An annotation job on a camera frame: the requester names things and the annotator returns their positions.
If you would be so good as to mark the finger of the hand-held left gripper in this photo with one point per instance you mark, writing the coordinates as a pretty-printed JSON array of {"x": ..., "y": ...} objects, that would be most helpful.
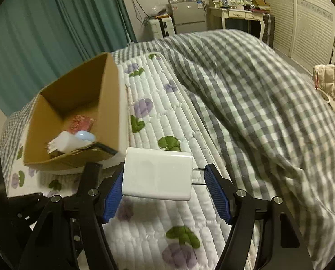
[{"x": 91, "y": 177}]

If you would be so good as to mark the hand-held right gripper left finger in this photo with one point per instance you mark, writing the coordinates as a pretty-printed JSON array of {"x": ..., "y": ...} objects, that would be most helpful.
[{"x": 112, "y": 199}]

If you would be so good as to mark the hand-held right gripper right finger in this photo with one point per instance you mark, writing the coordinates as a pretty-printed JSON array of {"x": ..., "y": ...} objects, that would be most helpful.
[{"x": 218, "y": 194}]

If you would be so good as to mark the black remote control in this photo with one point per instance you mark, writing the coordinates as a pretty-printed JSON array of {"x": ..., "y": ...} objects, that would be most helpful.
[{"x": 105, "y": 148}]

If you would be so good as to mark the plain white bottle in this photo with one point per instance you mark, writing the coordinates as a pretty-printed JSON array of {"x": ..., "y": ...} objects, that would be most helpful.
[{"x": 67, "y": 143}]

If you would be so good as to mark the light blue capped tube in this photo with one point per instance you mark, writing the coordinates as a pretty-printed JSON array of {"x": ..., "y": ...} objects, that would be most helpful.
[{"x": 84, "y": 136}]

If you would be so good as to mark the white charger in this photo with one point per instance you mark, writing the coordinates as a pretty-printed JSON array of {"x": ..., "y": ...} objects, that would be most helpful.
[{"x": 156, "y": 174}]

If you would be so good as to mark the pink phone case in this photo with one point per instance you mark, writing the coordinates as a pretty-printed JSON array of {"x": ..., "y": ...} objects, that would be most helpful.
[{"x": 79, "y": 123}]

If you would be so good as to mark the cardboard box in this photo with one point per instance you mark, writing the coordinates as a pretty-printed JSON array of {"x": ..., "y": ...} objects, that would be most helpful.
[{"x": 108, "y": 104}]

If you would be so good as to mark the floral quilted mat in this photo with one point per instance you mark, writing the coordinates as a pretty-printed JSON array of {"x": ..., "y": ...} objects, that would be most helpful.
[{"x": 161, "y": 123}]

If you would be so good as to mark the grey checked blanket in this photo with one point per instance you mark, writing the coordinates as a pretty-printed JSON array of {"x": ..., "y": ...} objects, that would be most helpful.
[{"x": 254, "y": 90}]

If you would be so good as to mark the wide teal curtain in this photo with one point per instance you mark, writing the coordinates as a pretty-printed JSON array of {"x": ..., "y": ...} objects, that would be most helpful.
[{"x": 43, "y": 33}]

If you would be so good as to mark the cream quilted cloth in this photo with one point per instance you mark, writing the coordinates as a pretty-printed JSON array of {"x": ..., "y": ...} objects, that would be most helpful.
[{"x": 330, "y": 84}]

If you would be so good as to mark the white suitcase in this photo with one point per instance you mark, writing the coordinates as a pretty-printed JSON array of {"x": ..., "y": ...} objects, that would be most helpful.
[{"x": 161, "y": 26}]

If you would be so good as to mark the dark suitcase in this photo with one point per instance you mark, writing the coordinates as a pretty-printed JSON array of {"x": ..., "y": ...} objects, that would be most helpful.
[{"x": 268, "y": 31}]

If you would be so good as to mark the silver fridge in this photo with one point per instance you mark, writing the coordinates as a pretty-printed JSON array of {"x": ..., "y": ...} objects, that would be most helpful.
[{"x": 188, "y": 17}]

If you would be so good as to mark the white dressing table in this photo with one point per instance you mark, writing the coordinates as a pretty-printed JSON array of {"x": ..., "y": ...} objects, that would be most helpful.
[{"x": 237, "y": 14}]

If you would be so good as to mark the white louvred wardrobe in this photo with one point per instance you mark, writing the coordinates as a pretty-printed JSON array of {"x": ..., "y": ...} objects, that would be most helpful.
[{"x": 305, "y": 19}]

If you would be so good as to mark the small brown carton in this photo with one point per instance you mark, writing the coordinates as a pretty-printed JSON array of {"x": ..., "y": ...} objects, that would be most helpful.
[{"x": 259, "y": 2}]

